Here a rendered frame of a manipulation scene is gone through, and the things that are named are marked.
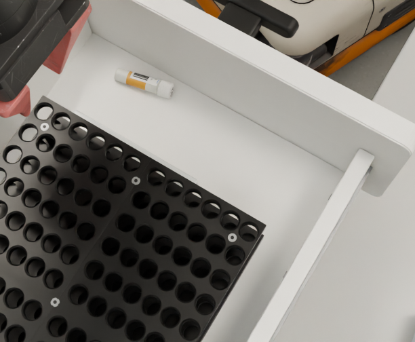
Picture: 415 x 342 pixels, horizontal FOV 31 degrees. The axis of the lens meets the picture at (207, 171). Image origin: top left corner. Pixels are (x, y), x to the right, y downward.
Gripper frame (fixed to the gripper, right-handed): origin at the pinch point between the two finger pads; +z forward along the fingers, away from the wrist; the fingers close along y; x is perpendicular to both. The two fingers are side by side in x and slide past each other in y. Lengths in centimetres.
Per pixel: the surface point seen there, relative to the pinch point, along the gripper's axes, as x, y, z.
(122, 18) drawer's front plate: 1.2, 9.2, 6.7
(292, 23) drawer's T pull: -9.9, 14.3, 5.1
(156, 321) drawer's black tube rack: -13.1, -7.3, 6.6
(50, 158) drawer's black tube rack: -1.2, -2.3, 6.0
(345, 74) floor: -1, 58, 96
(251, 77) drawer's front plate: -9.6, 9.4, 5.3
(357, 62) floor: -2, 62, 96
